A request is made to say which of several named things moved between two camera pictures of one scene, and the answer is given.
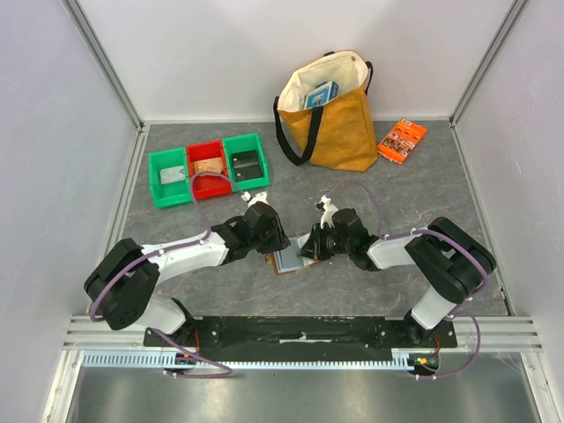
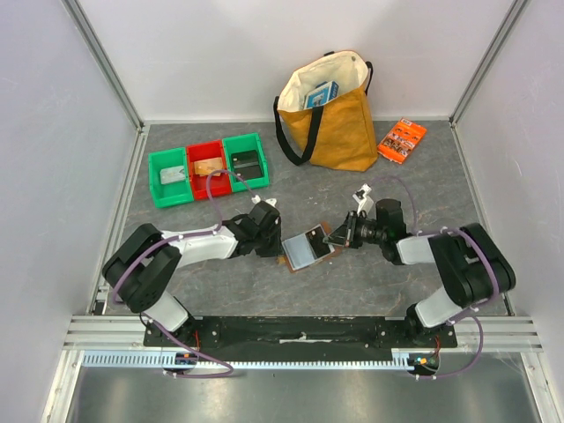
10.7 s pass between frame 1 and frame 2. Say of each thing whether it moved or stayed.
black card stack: stayed
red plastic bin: stayed
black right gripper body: moved
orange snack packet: stayed
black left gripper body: stayed
